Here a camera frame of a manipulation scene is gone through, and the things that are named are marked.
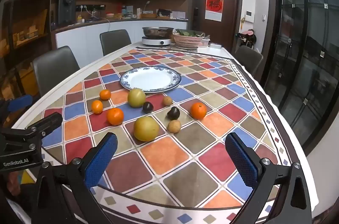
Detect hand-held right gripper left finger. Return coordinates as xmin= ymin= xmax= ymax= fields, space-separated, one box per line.
xmin=32 ymin=132 xmax=118 ymax=224

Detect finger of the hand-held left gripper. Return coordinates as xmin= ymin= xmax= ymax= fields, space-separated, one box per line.
xmin=0 ymin=112 xmax=63 ymax=141
xmin=0 ymin=95 xmax=34 ymax=118

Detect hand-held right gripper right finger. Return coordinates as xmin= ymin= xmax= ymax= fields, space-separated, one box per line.
xmin=225 ymin=132 xmax=313 ymax=224

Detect medium tangerine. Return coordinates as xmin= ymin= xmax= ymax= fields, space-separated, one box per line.
xmin=107 ymin=108 xmax=125 ymax=126

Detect yellow-green pear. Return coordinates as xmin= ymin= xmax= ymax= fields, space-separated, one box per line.
xmin=127 ymin=88 xmax=147 ymax=108
xmin=133 ymin=116 xmax=160 ymax=142

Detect large orange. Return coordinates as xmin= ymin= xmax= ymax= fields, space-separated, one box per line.
xmin=190 ymin=102 xmax=207 ymax=120

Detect blue rimmed white plate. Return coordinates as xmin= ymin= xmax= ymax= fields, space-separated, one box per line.
xmin=120 ymin=66 xmax=182 ymax=93

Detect grey dining chair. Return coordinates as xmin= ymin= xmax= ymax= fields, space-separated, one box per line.
xmin=100 ymin=29 xmax=132 ymax=56
xmin=234 ymin=45 xmax=264 ymax=77
xmin=32 ymin=45 xmax=81 ymax=97

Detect chequered colourful tablecloth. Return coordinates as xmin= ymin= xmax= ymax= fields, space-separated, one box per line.
xmin=12 ymin=48 xmax=294 ymax=224

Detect wooden display cabinet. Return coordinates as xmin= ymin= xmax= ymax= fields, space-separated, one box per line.
xmin=0 ymin=0 xmax=53 ymax=97

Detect white lower cabinet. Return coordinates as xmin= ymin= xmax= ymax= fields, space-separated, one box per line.
xmin=54 ymin=18 xmax=188 ymax=60

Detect black power strip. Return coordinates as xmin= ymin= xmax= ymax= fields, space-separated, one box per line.
xmin=75 ymin=4 xmax=106 ymax=11

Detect glass sliding doors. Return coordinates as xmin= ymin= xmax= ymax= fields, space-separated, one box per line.
xmin=261 ymin=0 xmax=339 ymax=155

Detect pile of bags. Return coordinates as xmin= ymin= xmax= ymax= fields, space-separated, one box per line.
xmin=236 ymin=29 xmax=257 ymax=49

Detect white induction cooker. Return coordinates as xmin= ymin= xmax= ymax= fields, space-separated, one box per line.
xmin=141 ymin=36 xmax=172 ymax=47

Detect pink plastic basket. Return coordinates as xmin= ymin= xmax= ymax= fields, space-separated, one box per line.
xmin=172 ymin=33 xmax=206 ymax=49

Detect green leafy vegetables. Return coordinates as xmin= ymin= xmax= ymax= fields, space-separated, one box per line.
xmin=175 ymin=29 xmax=206 ymax=37

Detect steel pot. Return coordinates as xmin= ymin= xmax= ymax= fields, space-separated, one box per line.
xmin=142 ymin=27 xmax=173 ymax=39

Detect brown door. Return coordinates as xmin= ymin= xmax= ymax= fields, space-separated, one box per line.
xmin=190 ymin=0 xmax=243 ymax=53

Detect black wall appliance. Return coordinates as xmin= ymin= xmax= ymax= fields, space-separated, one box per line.
xmin=58 ymin=0 xmax=77 ymax=24

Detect red wall poster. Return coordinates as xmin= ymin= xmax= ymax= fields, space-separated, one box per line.
xmin=204 ymin=0 xmax=224 ymax=21

